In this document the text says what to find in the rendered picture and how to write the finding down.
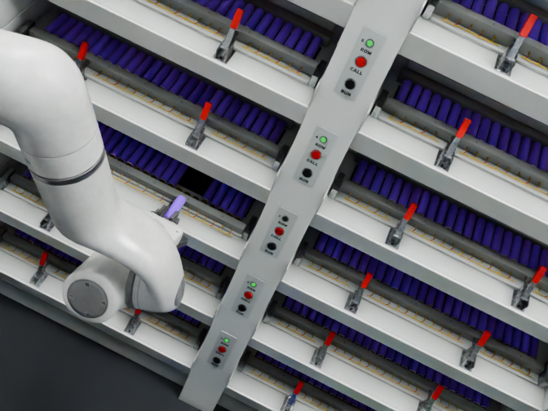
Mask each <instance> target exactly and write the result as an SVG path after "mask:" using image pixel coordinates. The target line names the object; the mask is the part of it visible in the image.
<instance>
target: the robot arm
mask: <svg viewBox="0 0 548 411"><path fill-rule="evenodd" d="M0 124H1V125H3V126H5V127H7V128H9V129H10V130H11V131H12V132H13V134H14V136H15V139H16V141H17V143H18V145H19V147H20V151H21V152H22V154H23V157H24V159H25V162H26V164H27V166H28V168H29V171H30V173H31V175H32V177H33V180H34V182H35V184H36V186H37V188H38V191H39V193H40V195H41V197H42V200H43V202H44V204H45V206H46V209H47V211H48V213H49V215H50V217H51V220H52V222H53V224H54V225H55V227H56V228H57V230H58V231H59V232H60V233H61V234H62V235H63V236H65V237H66V238H67V239H69V240H71V241H72V242H74V243H76V244H79V245H81V246H84V247H86V248H88V249H90V250H94V251H95V252H94V253H93V254H92V255H91V256H90V257H89V258H88V259H87V260H86V261H85V262H84V263H83V264H81V265H80V266H79V267H78V268H77V269H76V270H75V271H74V272H72V273H71V274H70V275H69V276H68V277H67V278H66V280H65V282H64V284H63V289H62V295H63V299H64V303H65V305H66V307H67V308H68V309H69V310H70V311H71V313H72V314H74V315H75V316H76V317H77V318H78V319H80V320H83V321H85V322H88V323H93V324H98V323H102V322H105V321H107V320H109V319H110V318H112V317H113V316H114V314H115V313H116V312H117V311H118V310H119V309H122V308H136V309H140V310H145V311H149V312H162V313H163V312H171V311H173V310H174V309H175V308H177V307H178V305H180V303H181V301H182V299H183V296H184V288H185V280H184V274H183V266H182V263H181V259H180V256H179V252H178V250H177V249H178V248H180V247H183V246H185V245H186V244H187V243H188V238H187V237H185V236H184V235H183V229H182V228H181V227H180V226H178V224H179V221H180V219H179V218H178V216H179V211H175V212H174V213H173V214H172V215H171V216H170V218H169V220H167V219H164V218H163V216H164V215H165V213H166V210H167V205H164V206H163V207H162V208H160V209H156V210H155V211H151V212H150V211H148V210H145V209H143V208H139V207H136V206H134V205H132V204H131V203H129V202H127V201H125V200H123V199H122V198H120V197H119V196H118V195H117V192H116V189H115V186H114V182H113V177H112V174H111V170H110V167H109V163H108V158H107V155H106V152H105V149H104V144H103V140H102V137H101V134H100V131H99V126H98V123H97V120H96V117H95V112H94V109H93V106H92V102H91V98H90V96H89V92H88V90H87V87H86V83H85V81H84V78H83V76H82V73H81V71H80V70H79V68H78V66H77V65H76V64H75V62H74V61H73V60H72V59H71V58H70V57H69V56H68V55H67V54H66V53H65V52H64V51H62V50H61V49H60V48H59V47H57V46H55V45H53V44H51V43H49V42H45V41H43V40H40V39H37V38H32V37H29V36H26V35H23V34H19V33H13V32H10V31H6V30H3V29H0Z"/></svg>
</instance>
